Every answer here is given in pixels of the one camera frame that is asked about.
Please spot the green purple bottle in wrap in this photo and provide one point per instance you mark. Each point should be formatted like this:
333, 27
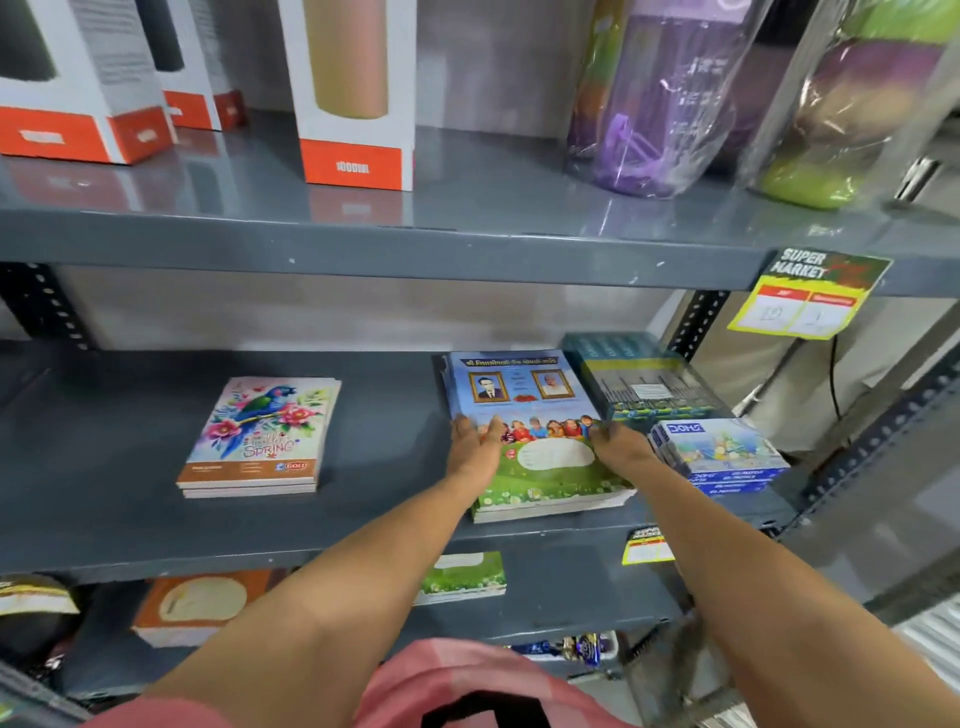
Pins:
847, 112

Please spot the white orange box black bottle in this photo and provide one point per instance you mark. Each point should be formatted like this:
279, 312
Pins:
67, 112
199, 90

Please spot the grey metal shelf rack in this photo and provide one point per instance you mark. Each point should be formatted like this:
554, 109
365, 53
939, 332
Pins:
112, 450

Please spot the small yellow price tag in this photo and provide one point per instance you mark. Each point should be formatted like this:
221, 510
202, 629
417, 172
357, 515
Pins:
646, 547

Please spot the person's right hand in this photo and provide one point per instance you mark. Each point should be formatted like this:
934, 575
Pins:
624, 452

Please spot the pink shirt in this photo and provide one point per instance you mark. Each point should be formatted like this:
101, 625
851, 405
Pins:
450, 679

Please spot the white orange box beige bottle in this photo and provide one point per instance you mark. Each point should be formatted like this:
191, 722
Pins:
352, 135

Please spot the black round item yellow label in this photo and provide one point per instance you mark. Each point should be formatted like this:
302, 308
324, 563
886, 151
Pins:
30, 607

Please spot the person's right forearm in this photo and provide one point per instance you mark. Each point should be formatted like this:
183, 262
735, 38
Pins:
757, 592

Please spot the blue white crayon packs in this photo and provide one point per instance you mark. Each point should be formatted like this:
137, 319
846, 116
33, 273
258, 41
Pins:
724, 454

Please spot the parrot cover notebook stack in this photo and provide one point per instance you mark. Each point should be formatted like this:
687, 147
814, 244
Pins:
259, 435

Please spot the person's right thumb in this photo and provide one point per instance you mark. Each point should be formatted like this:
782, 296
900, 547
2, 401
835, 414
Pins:
599, 436

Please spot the teal cardboard box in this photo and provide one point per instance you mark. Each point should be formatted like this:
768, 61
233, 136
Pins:
645, 382

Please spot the person's left hand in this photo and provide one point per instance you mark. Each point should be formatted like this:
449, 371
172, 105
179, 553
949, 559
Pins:
471, 459

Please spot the orange cover notebook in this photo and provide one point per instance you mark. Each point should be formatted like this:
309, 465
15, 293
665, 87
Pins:
199, 604

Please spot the person's left thumb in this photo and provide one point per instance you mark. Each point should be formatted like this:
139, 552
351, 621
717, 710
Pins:
498, 434

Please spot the tray of wrapped candies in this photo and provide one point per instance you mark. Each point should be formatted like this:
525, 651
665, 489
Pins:
574, 649

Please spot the large yellow price tag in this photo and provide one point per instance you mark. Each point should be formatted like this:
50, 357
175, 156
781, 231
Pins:
814, 292

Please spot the blue green cover notebook stack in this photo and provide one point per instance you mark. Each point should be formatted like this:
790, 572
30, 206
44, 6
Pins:
540, 472

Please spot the purple bottle in plastic wrap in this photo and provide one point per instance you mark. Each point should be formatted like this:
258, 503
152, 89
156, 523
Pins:
660, 105

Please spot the person's left forearm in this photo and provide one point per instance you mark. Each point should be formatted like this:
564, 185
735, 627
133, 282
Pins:
341, 592

